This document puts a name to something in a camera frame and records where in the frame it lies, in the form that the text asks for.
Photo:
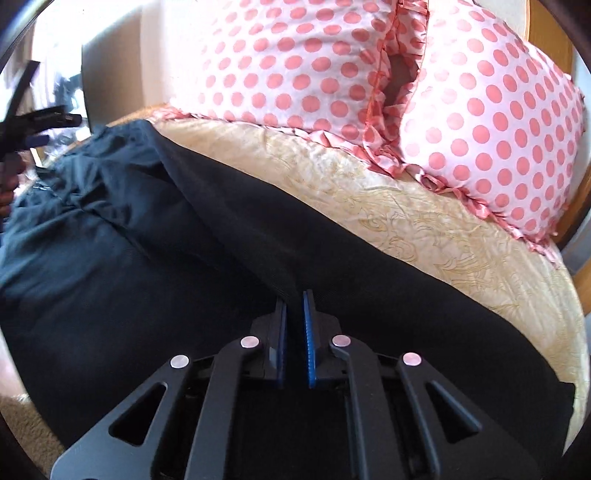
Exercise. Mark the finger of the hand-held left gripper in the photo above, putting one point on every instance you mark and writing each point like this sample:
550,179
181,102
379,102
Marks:
51,120
38,140

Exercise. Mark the pink polka dot pillow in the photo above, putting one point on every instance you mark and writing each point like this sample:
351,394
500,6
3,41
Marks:
498,124
286,60

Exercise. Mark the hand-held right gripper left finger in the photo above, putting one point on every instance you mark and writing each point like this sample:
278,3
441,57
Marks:
279,344

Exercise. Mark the black pants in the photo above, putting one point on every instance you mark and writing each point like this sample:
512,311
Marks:
152,258

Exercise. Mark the person's left hand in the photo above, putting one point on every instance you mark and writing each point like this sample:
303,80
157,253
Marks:
7,187

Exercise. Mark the wooden door frame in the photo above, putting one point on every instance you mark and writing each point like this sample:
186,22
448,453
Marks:
549,32

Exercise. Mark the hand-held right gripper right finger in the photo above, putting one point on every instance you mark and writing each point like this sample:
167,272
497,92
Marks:
308,344

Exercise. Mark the yellow patterned bedspread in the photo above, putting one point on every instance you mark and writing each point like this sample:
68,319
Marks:
415,221

